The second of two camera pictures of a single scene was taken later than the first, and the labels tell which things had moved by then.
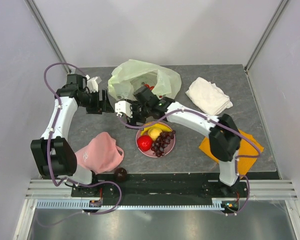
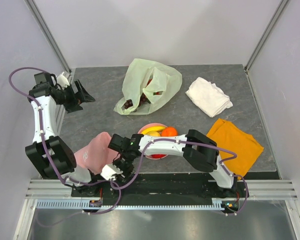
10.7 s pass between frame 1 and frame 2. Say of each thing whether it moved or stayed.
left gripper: moved
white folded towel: stayed
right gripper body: moved
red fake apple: moved
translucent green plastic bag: moved
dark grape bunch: moved
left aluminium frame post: stayed
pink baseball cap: stayed
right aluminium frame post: stayed
